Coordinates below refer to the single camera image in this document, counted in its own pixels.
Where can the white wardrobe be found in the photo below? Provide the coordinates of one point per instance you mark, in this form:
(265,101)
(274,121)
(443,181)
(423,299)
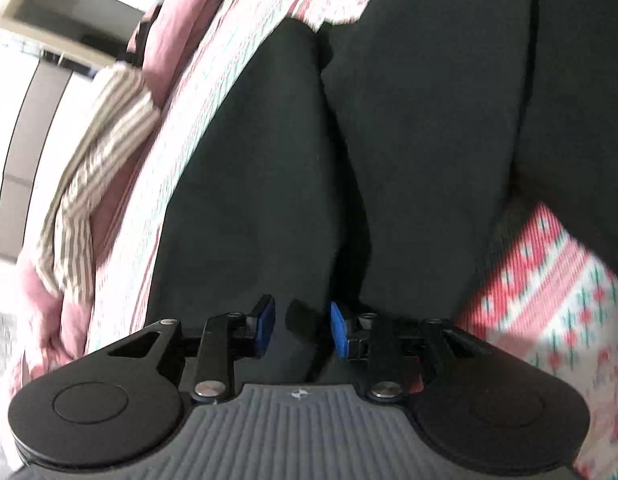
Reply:
(39,125)

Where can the black pants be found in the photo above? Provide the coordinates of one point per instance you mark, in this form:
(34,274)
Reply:
(349,150)

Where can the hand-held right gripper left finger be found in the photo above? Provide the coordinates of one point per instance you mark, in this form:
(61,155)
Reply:
(266,321)

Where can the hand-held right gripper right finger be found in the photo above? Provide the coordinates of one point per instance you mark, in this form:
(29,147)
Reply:
(338,327)

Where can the pink patterned bedspread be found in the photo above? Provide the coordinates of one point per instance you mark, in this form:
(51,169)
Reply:
(209,110)

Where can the pink and grey striped duvet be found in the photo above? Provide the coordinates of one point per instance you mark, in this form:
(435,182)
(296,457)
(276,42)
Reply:
(49,320)

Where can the beige striped folded blanket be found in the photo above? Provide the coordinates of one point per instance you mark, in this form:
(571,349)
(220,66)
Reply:
(96,170)

